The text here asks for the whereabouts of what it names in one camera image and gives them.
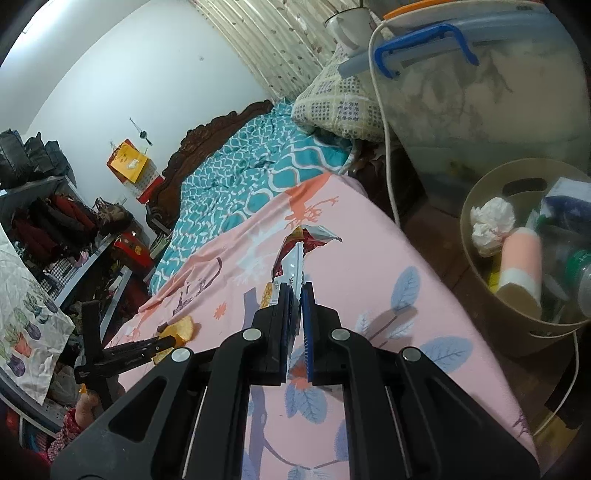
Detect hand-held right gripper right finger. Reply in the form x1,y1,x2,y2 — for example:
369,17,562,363
300,282,541,480

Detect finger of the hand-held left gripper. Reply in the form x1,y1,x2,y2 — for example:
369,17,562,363
99,336,176,370

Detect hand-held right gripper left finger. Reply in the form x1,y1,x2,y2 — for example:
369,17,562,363
48,282,301,480

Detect red silver snack bag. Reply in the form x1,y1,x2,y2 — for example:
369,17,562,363
259,225,343,310

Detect orange peel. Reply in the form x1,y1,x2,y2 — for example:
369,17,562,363
152,316,197,365

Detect beige round bin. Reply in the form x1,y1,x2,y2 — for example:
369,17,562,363
459,158,591,358

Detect pink paper cup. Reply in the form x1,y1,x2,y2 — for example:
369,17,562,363
496,227,543,320

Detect clear plastic bottle green label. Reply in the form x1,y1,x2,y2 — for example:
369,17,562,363
540,222,591,319

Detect blue white drink carton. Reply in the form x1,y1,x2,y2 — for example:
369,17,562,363
538,178,591,222

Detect person's left forearm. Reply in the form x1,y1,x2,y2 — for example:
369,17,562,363
46,406,93,464

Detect person's left hand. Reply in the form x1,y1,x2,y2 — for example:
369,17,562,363
74,388,125,425

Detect white plant print cloth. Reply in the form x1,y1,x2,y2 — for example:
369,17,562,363
0,226,77,404

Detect grey metal shelf rack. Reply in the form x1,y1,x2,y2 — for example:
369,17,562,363
0,175,134,435

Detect red box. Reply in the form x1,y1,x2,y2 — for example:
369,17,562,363
113,233,155,271

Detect pink leaf print bed sheet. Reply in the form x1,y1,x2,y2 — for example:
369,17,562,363
104,173,539,480

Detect dark red clothes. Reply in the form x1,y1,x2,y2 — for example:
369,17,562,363
14,194,98,264

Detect brown handbag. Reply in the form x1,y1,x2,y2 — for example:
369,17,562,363
95,198,134,236

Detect teal patterned blanket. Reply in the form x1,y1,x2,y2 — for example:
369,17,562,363
148,99,356,308

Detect yellow paper bag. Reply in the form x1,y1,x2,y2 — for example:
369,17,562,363
107,141,151,183

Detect carved wooden headboard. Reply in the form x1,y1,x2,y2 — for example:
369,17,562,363
145,99,275,232

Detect black bags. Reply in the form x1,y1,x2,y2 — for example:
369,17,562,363
0,129,77,190

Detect beige checked pillow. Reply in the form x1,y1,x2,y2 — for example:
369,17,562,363
292,44,393,139

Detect crumpled white tissue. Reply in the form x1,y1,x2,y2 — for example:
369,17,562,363
470,197,515,258

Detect floral curtain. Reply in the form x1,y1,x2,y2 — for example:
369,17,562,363
191,0,384,100

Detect white enamel pot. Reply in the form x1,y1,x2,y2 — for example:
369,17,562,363
323,8,377,51

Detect white cable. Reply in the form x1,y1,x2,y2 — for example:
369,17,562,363
368,16,580,437

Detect clear storage box blue handle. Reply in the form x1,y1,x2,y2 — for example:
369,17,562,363
337,0,591,208

